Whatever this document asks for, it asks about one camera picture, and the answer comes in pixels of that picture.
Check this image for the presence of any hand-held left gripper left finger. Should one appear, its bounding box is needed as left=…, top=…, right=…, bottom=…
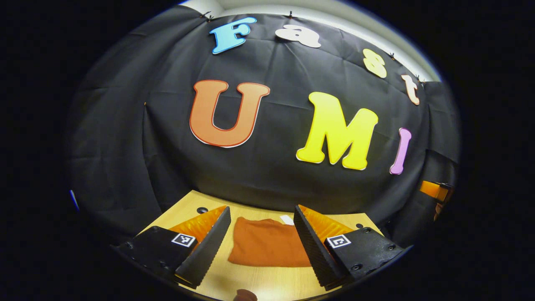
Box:
left=111, top=205, right=232, bottom=290

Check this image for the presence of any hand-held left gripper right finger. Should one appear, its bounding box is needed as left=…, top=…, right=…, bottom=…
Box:
left=293, top=204, right=412, bottom=292

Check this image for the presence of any orange knit cardigan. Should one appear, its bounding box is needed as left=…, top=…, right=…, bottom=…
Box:
left=227, top=214, right=312, bottom=268

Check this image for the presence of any black backdrop cloth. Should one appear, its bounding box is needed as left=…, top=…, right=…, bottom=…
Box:
left=67, top=6, right=460, bottom=247

